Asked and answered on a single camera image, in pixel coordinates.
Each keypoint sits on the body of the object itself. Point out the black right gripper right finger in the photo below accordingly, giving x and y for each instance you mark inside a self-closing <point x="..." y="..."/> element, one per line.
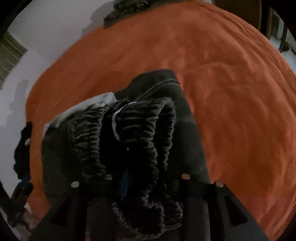
<point x="212" y="212"/>

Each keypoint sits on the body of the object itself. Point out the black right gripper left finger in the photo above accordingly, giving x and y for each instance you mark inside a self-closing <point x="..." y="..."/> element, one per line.
<point x="85" y="212"/>

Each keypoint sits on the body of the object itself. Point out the dark green pants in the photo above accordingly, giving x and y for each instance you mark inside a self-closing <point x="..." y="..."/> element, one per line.
<point x="146" y="132"/>

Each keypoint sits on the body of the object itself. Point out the black garment with white script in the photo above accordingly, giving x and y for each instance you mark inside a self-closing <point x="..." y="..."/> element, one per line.
<point x="22" y="153"/>

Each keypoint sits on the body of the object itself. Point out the orange fleece blanket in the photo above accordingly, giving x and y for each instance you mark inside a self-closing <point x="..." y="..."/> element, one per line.
<point x="240" y="89"/>

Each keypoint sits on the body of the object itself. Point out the dark patterned garment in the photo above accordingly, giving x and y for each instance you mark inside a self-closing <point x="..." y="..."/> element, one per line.
<point x="125" y="9"/>

